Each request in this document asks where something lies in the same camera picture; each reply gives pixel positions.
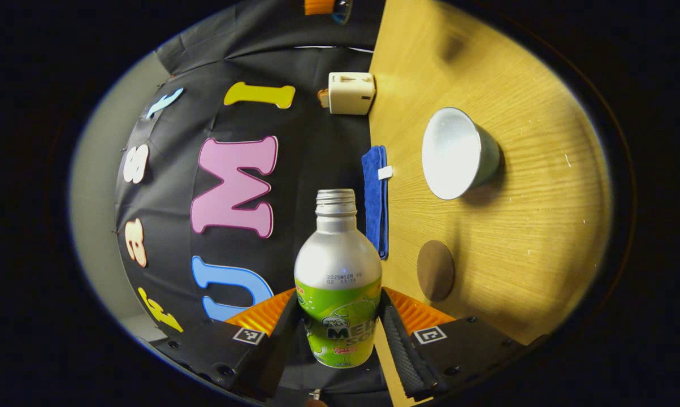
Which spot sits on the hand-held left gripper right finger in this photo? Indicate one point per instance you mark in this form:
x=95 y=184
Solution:
x=402 y=350

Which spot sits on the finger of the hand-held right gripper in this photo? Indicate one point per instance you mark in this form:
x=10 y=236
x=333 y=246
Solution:
x=319 y=5

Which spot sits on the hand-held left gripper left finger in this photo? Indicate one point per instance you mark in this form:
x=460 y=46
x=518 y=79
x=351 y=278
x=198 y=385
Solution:
x=280 y=350

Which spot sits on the teal teacup lid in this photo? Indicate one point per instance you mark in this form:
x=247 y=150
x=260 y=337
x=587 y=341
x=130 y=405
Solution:
x=342 y=10

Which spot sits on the round brown coaster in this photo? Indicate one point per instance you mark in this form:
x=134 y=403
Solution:
x=436 y=271

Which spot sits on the silver green water bottle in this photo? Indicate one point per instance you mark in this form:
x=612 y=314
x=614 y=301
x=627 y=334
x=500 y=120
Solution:
x=338 y=254

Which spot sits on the white teacup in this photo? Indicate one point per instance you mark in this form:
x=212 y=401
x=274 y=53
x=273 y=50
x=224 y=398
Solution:
x=453 y=152

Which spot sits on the toast slice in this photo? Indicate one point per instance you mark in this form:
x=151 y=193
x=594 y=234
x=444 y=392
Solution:
x=323 y=97

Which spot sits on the white toaster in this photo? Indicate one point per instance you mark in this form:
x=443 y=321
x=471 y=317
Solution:
x=351 y=93

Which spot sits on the black backdrop cloth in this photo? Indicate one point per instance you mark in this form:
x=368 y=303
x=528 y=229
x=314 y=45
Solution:
x=294 y=147

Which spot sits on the blue folded towel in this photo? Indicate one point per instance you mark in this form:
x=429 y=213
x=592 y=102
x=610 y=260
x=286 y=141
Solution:
x=375 y=203

